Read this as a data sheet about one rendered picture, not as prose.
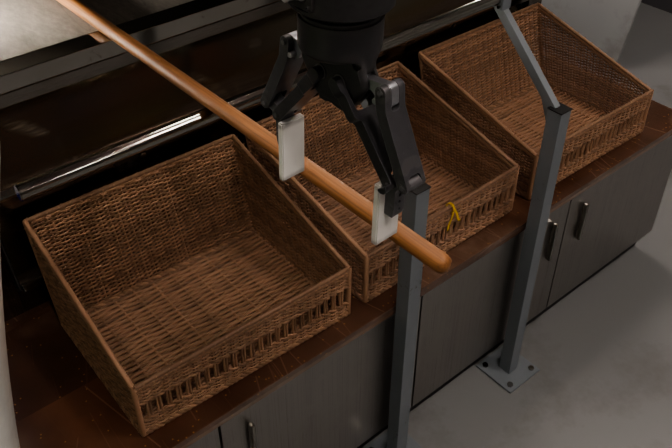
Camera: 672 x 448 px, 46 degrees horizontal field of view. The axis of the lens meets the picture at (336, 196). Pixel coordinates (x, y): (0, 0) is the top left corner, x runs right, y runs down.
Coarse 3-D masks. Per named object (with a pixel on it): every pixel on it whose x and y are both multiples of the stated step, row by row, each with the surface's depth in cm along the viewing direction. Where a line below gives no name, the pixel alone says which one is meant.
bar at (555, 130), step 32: (480, 0) 187; (416, 32) 176; (512, 32) 193; (256, 96) 154; (544, 96) 193; (160, 128) 144; (192, 128) 147; (544, 128) 196; (96, 160) 137; (544, 160) 200; (32, 192) 132; (416, 192) 166; (544, 192) 204; (416, 224) 171; (544, 224) 213; (416, 288) 184; (416, 320) 191; (512, 320) 235; (512, 352) 242; (512, 384) 244
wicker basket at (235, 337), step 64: (128, 192) 188; (192, 192) 198; (256, 192) 203; (64, 256) 182; (128, 256) 192; (192, 256) 203; (256, 256) 204; (320, 256) 188; (64, 320) 181; (128, 320) 186; (192, 320) 187; (256, 320) 167; (320, 320) 187; (128, 384) 154; (192, 384) 172
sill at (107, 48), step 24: (216, 0) 186; (240, 0) 188; (264, 0) 192; (120, 24) 176; (144, 24) 176; (168, 24) 178; (192, 24) 182; (48, 48) 167; (72, 48) 167; (96, 48) 169; (120, 48) 173; (0, 72) 159; (24, 72) 161; (48, 72) 164
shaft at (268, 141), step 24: (72, 0) 179; (96, 24) 171; (144, 48) 161; (168, 72) 154; (192, 96) 150; (216, 96) 147; (240, 120) 140; (264, 144) 136; (312, 168) 129; (336, 192) 125; (360, 216) 122; (408, 240) 116; (432, 264) 113
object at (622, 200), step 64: (576, 192) 228; (640, 192) 262; (512, 256) 222; (576, 256) 253; (384, 320) 193; (448, 320) 215; (64, 384) 173; (256, 384) 173; (320, 384) 188; (384, 384) 209
